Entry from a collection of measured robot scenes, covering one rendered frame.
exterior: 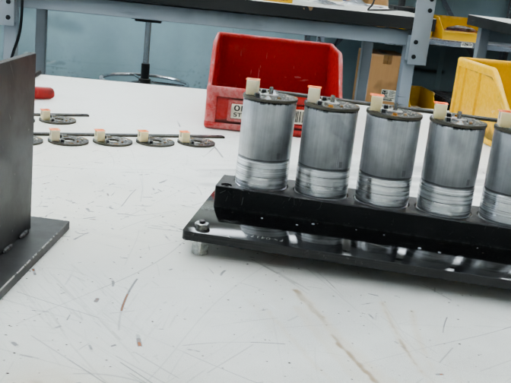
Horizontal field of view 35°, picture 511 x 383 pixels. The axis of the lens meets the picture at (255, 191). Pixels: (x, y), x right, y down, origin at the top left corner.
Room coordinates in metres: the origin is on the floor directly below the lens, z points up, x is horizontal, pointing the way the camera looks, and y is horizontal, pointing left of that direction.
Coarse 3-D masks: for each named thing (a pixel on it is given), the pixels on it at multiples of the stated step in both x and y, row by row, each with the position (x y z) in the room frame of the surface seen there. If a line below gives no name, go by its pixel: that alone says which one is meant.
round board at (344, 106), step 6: (306, 102) 0.36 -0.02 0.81; (318, 102) 0.36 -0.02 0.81; (342, 102) 0.37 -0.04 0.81; (318, 108) 0.35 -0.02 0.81; (324, 108) 0.35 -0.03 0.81; (330, 108) 0.35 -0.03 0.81; (336, 108) 0.35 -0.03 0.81; (342, 108) 0.36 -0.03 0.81; (348, 108) 0.36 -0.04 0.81; (354, 108) 0.36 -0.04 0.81
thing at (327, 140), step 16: (304, 112) 0.36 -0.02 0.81; (320, 112) 0.35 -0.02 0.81; (336, 112) 0.35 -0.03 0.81; (352, 112) 0.36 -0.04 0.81; (304, 128) 0.36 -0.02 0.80; (320, 128) 0.35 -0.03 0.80; (336, 128) 0.35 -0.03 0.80; (352, 128) 0.36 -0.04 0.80; (304, 144) 0.36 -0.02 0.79; (320, 144) 0.35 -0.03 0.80; (336, 144) 0.35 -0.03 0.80; (352, 144) 0.36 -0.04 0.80; (304, 160) 0.36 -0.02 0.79; (320, 160) 0.35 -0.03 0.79; (336, 160) 0.35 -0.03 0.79; (304, 176) 0.36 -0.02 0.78; (320, 176) 0.35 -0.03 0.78; (336, 176) 0.35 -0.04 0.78; (304, 192) 0.36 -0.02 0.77; (320, 192) 0.35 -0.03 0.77; (336, 192) 0.35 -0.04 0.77
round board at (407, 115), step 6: (384, 108) 0.37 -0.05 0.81; (390, 108) 0.37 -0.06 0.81; (372, 114) 0.35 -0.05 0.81; (378, 114) 0.35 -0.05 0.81; (384, 114) 0.35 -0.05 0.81; (390, 114) 0.35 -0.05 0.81; (402, 114) 0.36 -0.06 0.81; (408, 114) 0.36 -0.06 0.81; (414, 114) 0.36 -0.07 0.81; (420, 114) 0.36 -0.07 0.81; (408, 120) 0.35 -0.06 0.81; (414, 120) 0.35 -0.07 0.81
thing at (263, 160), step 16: (272, 96) 0.36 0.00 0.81; (256, 112) 0.36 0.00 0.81; (272, 112) 0.36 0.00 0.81; (288, 112) 0.36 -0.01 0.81; (240, 128) 0.37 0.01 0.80; (256, 128) 0.36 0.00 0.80; (272, 128) 0.36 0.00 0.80; (288, 128) 0.36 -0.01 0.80; (240, 144) 0.36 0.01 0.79; (256, 144) 0.36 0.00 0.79; (272, 144) 0.36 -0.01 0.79; (288, 144) 0.36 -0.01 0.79; (240, 160) 0.36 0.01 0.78; (256, 160) 0.36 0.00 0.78; (272, 160) 0.36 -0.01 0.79; (288, 160) 0.37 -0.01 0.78; (240, 176) 0.36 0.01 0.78; (256, 176) 0.36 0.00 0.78; (272, 176) 0.36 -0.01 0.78
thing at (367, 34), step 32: (32, 0) 2.57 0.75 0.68; (64, 0) 2.59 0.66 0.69; (96, 0) 2.60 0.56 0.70; (128, 0) 2.57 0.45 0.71; (160, 0) 2.59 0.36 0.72; (192, 0) 2.60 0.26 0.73; (224, 0) 2.61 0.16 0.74; (256, 0) 2.64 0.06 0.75; (288, 32) 2.67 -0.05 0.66; (320, 32) 2.68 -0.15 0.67; (352, 32) 2.70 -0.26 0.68; (384, 32) 2.71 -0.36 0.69
